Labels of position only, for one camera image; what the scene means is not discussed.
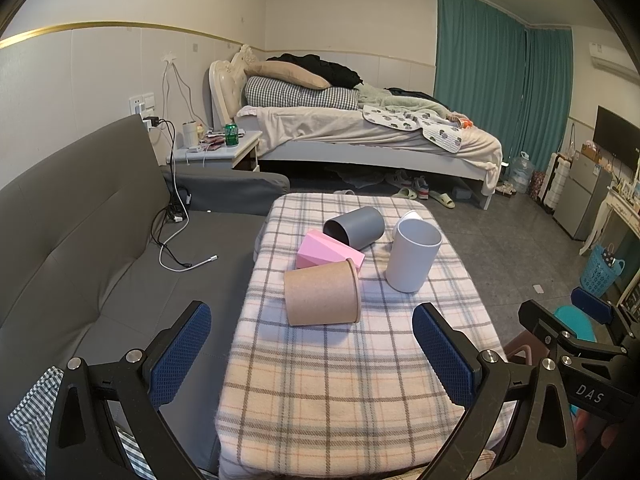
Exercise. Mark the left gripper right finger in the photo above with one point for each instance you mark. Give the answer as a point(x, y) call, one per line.
point(539, 442)

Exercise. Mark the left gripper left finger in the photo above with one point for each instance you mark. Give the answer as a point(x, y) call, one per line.
point(83, 439)

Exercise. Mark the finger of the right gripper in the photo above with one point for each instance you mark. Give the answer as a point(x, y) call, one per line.
point(621, 324)
point(593, 375)

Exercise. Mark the light grey plastic cup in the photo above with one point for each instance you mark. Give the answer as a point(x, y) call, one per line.
point(415, 246)

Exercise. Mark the brown paper cup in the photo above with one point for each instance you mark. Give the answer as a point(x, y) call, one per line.
point(323, 295)

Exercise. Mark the white cactus print cup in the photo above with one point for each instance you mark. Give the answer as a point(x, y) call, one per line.
point(410, 215)

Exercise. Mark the dark grey cup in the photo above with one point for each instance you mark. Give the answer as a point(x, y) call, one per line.
point(357, 229)

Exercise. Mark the pink faceted cup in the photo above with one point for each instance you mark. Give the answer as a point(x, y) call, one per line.
point(317, 248)

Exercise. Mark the pink stool teal seat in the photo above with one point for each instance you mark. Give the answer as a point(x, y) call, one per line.
point(527, 349)

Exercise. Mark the blue laundry basket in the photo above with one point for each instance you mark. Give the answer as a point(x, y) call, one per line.
point(601, 270)

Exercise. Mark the blue gingham cloth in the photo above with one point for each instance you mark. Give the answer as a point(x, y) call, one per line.
point(31, 419)

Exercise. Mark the plaid blanket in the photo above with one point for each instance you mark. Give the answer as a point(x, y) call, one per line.
point(339, 401)

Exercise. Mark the grey mini fridge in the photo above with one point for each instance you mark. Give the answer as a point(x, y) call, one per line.
point(584, 189)

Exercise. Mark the grey sofa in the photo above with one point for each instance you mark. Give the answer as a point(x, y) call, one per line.
point(101, 248)

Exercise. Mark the water jug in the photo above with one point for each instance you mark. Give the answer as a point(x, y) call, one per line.
point(521, 172)

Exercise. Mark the black television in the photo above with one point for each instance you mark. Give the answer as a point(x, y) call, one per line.
point(617, 136)

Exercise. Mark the green slipper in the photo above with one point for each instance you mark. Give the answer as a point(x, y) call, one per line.
point(443, 198)

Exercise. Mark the patterned baby mat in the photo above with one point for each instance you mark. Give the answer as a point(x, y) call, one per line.
point(437, 130)

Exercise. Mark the white nightstand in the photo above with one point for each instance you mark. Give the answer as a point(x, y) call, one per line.
point(217, 154)

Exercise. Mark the green curtain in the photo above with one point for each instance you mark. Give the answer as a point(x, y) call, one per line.
point(512, 80)

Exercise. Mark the air conditioner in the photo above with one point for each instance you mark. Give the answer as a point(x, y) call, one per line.
point(613, 60)

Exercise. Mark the white tumbler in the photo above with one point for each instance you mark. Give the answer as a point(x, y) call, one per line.
point(190, 134)

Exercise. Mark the green soda can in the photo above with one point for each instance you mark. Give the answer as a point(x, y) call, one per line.
point(231, 134)

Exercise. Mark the bed with beige sheet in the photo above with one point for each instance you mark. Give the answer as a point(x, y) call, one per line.
point(319, 134)

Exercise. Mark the checkered pillow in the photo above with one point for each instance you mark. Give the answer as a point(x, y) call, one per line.
point(261, 91)

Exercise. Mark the beige pillow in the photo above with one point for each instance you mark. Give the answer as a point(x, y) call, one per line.
point(288, 72)

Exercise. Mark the wall power outlet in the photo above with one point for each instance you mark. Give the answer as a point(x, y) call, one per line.
point(143, 105)

